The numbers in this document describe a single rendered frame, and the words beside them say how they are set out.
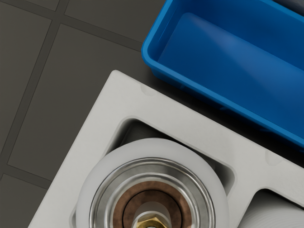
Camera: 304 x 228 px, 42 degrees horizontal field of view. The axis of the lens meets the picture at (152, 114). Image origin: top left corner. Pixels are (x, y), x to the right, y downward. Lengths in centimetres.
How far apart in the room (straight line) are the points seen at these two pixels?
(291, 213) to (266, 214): 2
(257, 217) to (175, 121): 10
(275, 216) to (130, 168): 13
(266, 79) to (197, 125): 21
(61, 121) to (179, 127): 23
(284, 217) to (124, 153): 13
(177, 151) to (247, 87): 27
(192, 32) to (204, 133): 22
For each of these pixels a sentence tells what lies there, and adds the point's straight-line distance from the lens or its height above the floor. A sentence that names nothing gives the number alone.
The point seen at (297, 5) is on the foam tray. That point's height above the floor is 8.
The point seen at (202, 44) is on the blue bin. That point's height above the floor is 0.
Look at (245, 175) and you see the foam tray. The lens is 32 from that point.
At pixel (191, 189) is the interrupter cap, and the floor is 25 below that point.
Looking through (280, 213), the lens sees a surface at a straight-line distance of 32.
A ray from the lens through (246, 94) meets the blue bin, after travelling 50.
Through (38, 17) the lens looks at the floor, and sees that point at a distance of 53.
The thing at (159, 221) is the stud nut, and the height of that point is 29.
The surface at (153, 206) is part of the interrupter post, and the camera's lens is 23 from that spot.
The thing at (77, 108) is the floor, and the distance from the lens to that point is 50.
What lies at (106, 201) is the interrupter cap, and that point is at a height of 25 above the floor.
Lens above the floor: 49
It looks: 87 degrees down
